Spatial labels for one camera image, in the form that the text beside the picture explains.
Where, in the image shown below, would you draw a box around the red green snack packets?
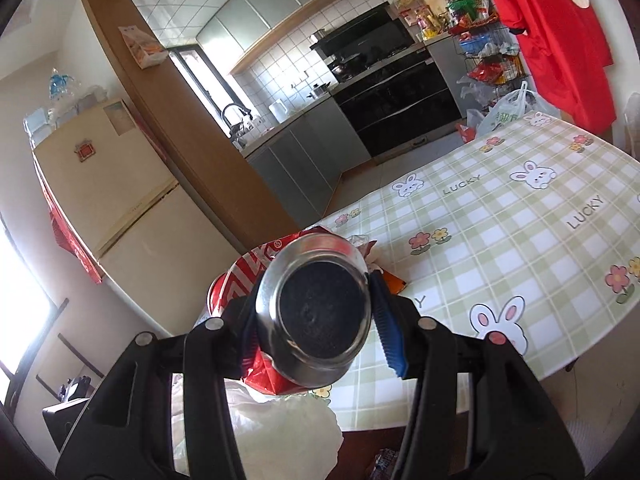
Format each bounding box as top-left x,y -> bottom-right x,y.
447,0 -> 497,29

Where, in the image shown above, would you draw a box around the beige refrigerator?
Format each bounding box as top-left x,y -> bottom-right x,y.
31,97 -> 251,341

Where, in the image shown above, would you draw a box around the red printed banner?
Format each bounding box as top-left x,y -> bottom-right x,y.
42,180 -> 104,285

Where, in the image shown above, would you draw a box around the red metal drink can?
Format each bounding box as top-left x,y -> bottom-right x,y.
255,227 -> 374,389

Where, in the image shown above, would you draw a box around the kitchen faucet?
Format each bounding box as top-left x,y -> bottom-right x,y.
221,104 -> 254,139

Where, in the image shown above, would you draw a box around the black range hood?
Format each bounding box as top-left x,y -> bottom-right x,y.
309,2 -> 418,68

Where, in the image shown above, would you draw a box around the wooden doorway frame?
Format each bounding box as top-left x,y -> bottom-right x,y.
81,0 -> 426,256

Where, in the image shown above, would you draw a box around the blue plastic basket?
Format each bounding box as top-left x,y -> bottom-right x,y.
459,35 -> 496,57

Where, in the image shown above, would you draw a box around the cluster of seasoning packets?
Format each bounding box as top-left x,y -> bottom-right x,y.
395,0 -> 451,41

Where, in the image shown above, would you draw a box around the white green printed plastic bag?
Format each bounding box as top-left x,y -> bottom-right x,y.
487,81 -> 540,134

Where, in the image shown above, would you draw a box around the orange snack wrapper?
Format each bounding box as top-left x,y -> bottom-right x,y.
379,269 -> 409,297

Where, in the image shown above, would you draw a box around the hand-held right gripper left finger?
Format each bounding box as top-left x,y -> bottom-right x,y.
54,296 -> 261,480

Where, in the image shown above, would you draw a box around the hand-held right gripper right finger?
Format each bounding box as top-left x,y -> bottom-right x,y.
369,270 -> 586,480

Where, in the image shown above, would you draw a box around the grey base cabinet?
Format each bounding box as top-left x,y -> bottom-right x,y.
426,35 -> 471,113
245,94 -> 373,217

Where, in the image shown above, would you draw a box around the black wire storage rack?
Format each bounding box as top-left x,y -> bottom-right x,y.
446,0 -> 526,128

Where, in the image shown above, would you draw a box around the brown round bin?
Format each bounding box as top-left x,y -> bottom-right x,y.
340,425 -> 407,480

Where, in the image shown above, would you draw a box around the red white striped snack bag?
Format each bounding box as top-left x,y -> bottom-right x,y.
207,230 -> 331,397

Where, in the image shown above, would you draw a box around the checked rabbit print tablecloth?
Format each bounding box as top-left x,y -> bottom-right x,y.
300,114 -> 640,433

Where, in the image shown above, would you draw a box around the black built-in stove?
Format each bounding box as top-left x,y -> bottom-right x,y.
327,49 -> 465,159

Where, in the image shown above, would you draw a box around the grey wall cabinets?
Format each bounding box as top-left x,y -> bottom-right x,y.
196,0 -> 416,58

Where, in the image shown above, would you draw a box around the clear blue plastic bag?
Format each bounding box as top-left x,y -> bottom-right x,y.
47,67 -> 108,111

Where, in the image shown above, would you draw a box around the white orange packet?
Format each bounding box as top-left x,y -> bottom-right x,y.
118,25 -> 167,70

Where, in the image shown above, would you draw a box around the kitchen window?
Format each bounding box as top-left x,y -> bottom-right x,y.
167,44 -> 256,128

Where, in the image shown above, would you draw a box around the red apron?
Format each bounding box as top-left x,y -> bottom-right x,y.
472,0 -> 617,132

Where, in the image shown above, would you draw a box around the white crumpled plastic bag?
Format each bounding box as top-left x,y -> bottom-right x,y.
171,374 -> 344,480

